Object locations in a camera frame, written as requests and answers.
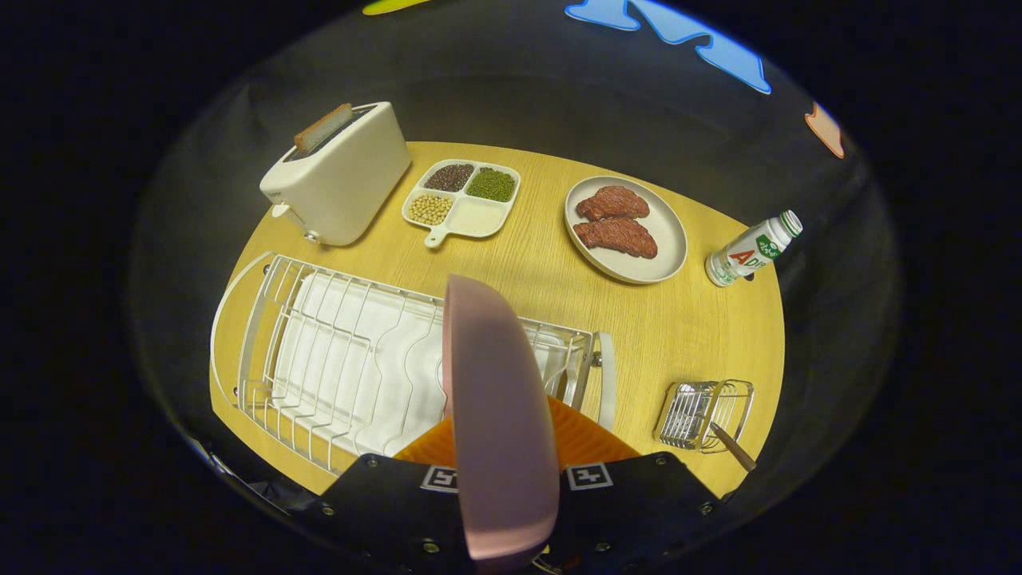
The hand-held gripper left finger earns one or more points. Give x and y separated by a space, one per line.
383 503

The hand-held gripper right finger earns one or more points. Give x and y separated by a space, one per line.
631 511

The pink plate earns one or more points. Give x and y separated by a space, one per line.
499 415

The beige plate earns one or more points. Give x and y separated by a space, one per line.
667 239

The white drip tray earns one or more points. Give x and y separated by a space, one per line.
359 359

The red meat slice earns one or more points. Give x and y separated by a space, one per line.
616 237
612 203

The white green drink bottle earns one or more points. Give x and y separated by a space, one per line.
750 251

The yellow soybeans pile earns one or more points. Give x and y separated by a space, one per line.
430 208

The white divided snack tray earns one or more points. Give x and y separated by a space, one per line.
479 217

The white rice pile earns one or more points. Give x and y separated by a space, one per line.
477 216

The white toaster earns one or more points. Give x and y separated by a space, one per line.
343 184

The black beans pile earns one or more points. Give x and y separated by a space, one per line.
450 177

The green beans pile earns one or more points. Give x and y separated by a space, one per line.
491 184

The brown toast slice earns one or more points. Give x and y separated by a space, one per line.
323 128

